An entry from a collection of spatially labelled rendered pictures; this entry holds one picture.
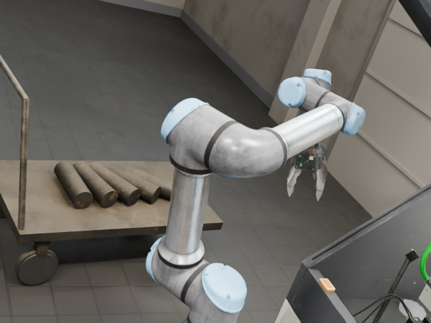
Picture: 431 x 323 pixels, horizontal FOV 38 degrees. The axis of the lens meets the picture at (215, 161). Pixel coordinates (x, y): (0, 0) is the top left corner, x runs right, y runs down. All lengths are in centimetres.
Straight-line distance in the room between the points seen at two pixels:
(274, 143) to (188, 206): 26
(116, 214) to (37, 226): 43
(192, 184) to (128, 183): 190
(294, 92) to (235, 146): 39
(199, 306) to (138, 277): 183
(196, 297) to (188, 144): 41
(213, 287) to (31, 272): 169
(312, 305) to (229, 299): 58
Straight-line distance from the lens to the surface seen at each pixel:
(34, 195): 319
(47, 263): 308
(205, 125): 128
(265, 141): 128
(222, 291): 150
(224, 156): 125
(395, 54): 501
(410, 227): 219
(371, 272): 223
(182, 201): 142
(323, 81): 171
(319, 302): 201
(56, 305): 307
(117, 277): 331
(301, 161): 172
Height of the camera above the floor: 198
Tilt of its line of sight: 24 degrees down
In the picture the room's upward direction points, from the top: 19 degrees clockwise
